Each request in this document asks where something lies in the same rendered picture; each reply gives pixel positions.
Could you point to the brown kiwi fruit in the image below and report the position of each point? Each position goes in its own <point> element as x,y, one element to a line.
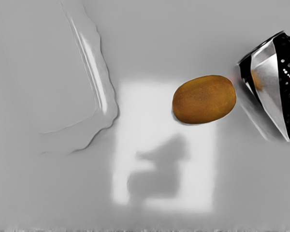
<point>204,99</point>

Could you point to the white square plate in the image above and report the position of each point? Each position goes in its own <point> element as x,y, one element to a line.
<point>50,72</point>

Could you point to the black and silver can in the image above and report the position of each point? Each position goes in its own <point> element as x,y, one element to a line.
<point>275,91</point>

